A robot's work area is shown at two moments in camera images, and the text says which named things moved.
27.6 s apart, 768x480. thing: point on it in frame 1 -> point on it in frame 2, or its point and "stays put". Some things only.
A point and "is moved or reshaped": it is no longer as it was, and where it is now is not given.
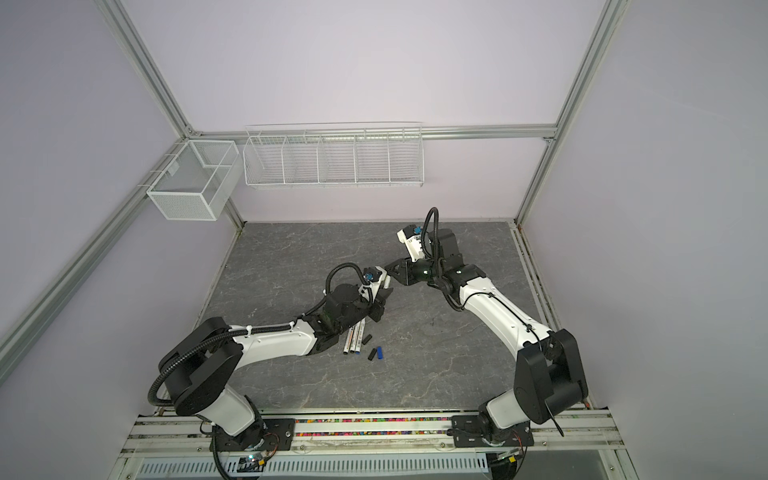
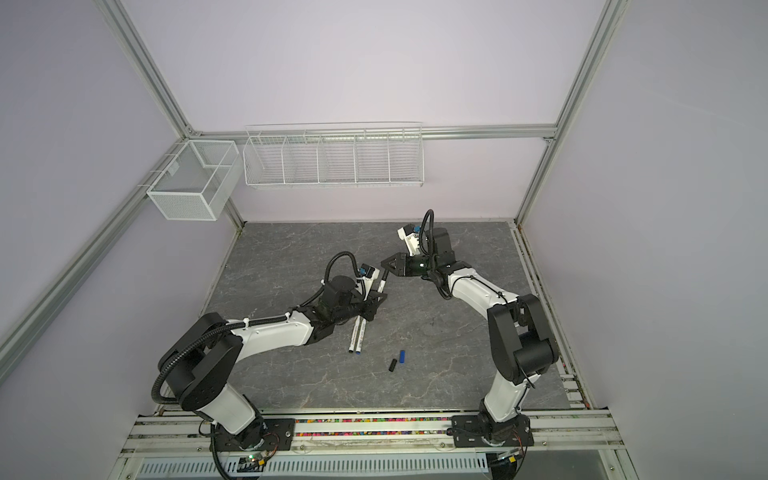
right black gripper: (407, 271) stays put
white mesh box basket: (200, 182) stays put
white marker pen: (348, 341) is moved or reshaped
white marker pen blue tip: (360, 336) stays put
